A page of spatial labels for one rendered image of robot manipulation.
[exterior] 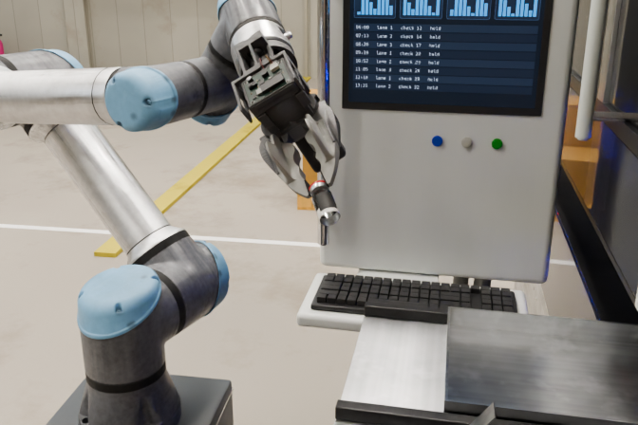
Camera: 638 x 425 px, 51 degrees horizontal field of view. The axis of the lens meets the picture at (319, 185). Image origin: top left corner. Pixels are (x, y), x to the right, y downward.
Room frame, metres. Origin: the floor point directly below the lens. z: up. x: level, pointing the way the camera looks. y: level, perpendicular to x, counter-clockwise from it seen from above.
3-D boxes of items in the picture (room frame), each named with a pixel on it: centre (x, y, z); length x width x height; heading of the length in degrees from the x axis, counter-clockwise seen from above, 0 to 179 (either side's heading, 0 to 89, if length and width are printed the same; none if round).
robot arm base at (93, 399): (0.87, 0.29, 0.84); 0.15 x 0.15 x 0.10
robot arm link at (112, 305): (0.87, 0.28, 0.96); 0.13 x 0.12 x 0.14; 151
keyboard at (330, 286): (1.21, -0.19, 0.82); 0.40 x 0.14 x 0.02; 79
